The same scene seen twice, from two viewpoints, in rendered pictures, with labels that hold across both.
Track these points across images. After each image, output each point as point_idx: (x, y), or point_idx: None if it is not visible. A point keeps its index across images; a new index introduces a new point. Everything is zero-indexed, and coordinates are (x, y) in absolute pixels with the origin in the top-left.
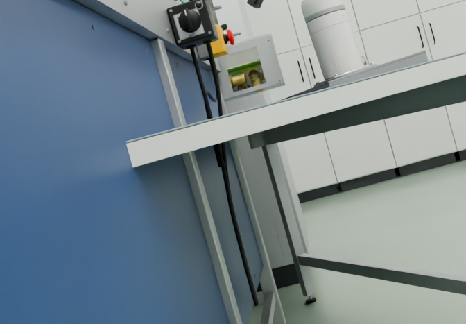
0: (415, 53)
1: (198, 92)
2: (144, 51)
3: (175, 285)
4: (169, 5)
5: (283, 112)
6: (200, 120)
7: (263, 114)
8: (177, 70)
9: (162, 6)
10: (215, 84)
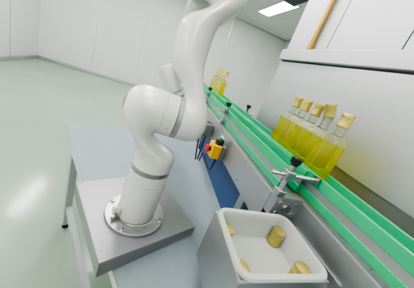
0: (87, 181)
1: (215, 164)
2: None
3: None
4: (214, 122)
5: None
6: (208, 166)
7: None
8: (209, 142)
9: (210, 120)
10: (197, 147)
